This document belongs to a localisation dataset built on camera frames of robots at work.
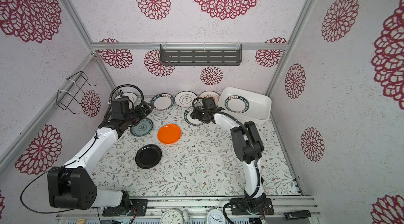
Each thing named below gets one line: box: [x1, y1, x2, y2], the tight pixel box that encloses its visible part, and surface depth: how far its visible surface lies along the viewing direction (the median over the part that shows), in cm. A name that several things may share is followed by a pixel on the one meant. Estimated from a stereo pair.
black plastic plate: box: [135, 144, 163, 169], surface depth 91 cm
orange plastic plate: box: [157, 123, 182, 145], surface depth 102 cm
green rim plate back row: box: [150, 93, 175, 111], surface depth 121 cm
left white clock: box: [159, 208, 185, 224], surface depth 69 cm
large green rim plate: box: [224, 95, 250, 114], surface depth 119 cm
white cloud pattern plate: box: [174, 90, 198, 108], surface depth 123 cm
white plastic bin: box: [217, 86, 272, 124], surface depth 119 cm
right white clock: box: [205, 208, 226, 224], surface depth 70 cm
